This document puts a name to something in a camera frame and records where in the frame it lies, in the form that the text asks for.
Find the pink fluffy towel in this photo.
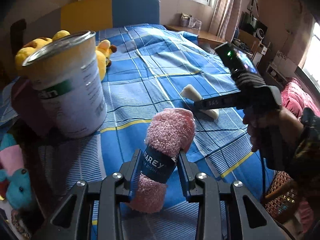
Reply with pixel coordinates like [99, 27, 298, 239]
[128, 108, 196, 213]

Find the right hand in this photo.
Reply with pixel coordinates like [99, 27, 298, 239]
[243, 107, 304, 152]

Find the pink quilted blanket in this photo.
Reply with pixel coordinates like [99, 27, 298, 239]
[281, 77, 319, 119]

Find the wooden shelf with clutter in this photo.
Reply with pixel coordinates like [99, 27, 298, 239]
[232, 0, 271, 67]

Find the wooden desk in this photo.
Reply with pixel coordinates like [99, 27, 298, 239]
[164, 25, 225, 46]

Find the clear desk organizer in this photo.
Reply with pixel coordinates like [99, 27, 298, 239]
[180, 13, 202, 30]

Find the pink curtain right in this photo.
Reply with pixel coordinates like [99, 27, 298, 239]
[209, 0, 242, 42]

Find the wicker chair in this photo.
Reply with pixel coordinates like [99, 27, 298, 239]
[265, 171, 303, 224]

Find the teal plush animal toy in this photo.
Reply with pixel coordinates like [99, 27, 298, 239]
[1, 133, 34, 210]

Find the white protein powder can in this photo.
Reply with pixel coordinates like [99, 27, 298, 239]
[21, 30, 107, 139]

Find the purple cardboard box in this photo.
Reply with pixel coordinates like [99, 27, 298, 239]
[11, 77, 53, 137]

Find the yellow plush bear toy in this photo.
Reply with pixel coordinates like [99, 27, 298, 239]
[15, 30, 117, 81]

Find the yellow and teal headboard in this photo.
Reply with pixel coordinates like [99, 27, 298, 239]
[60, 0, 160, 33]

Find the black rolled mat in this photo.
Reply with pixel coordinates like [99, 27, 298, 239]
[10, 19, 27, 56]

